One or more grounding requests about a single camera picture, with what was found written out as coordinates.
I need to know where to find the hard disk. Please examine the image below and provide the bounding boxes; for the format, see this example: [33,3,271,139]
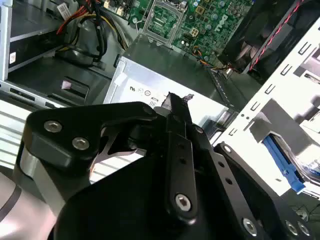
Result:
[262,133,320,195]

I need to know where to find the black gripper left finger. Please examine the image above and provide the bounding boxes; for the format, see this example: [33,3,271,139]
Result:
[19,91,200,221]

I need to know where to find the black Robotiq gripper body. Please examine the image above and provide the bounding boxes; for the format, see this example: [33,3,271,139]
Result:
[53,119,241,240]

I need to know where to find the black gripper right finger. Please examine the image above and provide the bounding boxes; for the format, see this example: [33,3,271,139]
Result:
[185,93,313,240]

